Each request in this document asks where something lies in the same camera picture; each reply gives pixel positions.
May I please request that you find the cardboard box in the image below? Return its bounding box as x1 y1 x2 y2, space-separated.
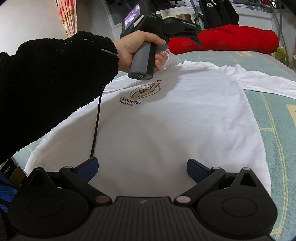
176 14 192 23

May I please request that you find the pink floral curtain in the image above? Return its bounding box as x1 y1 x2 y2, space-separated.
56 0 77 37

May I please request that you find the person's left hand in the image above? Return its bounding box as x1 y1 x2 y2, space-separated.
114 31 166 72

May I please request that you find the black cable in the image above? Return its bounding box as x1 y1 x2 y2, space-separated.
89 86 105 159

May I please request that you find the white long sleeve shirt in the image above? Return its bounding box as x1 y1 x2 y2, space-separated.
25 61 295 198

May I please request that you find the green checked bed sheet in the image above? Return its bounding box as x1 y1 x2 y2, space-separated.
12 50 296 241

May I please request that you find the black fleece sleeve forearm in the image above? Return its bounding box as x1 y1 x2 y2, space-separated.
1 31 119 161

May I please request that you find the red rolled quilt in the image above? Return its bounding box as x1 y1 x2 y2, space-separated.
168 25 280 55

